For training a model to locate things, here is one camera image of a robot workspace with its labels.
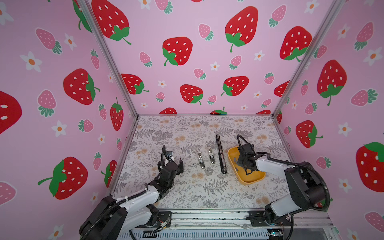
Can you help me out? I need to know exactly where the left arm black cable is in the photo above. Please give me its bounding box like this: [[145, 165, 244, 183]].
[[160, 145, 169, 169]]

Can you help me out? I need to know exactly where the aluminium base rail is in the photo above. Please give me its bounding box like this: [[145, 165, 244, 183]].
[[117, 209, 340, 240]]

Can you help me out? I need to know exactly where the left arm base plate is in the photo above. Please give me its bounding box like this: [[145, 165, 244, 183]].
[[150, 212, 172, 228]]

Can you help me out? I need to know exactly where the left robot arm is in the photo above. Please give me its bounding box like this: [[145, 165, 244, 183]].
[[79, 149, 184, 240]]

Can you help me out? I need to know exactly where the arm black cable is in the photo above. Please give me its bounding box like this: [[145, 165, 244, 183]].
[[160, 145, 169, 169], [236, 134, 331, 212]]

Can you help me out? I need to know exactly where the yellow plastic tray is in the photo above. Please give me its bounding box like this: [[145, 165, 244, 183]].
[[227, 147, 266, 185]]

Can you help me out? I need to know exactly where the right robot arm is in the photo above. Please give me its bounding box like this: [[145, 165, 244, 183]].
[[236, 143, 331, 225]]

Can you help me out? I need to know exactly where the long black stapler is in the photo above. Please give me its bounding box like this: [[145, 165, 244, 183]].
[[216, 135, 228, 174]]

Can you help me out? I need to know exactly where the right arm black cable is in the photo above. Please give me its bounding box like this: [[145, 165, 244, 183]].
[[236, 134, 331, 212]]

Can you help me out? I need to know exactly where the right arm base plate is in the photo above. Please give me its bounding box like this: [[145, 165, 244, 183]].
[[246, 211, 291, 227]]

